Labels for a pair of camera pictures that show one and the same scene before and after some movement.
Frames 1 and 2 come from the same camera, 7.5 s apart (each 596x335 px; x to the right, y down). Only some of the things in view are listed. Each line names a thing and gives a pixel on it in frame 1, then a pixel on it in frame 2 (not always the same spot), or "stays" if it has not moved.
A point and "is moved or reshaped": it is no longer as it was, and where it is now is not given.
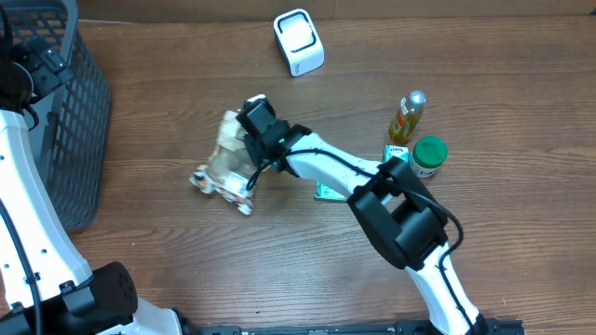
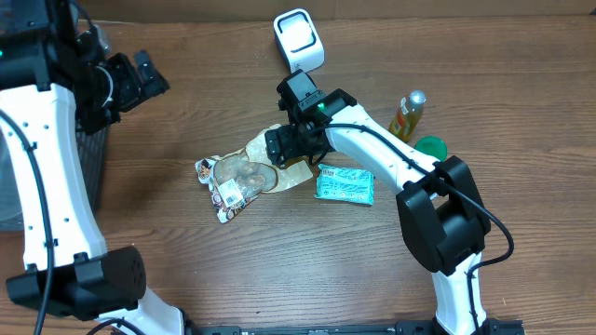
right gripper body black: [251, 145] to [280, 145]
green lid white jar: [426, 154] stays
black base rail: [482, 327] stays
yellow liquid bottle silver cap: [408, 113] stays
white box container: [298, 41] stays
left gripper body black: [47, 71] to [120, 88]
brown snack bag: [231, 167] is moved or reshaped
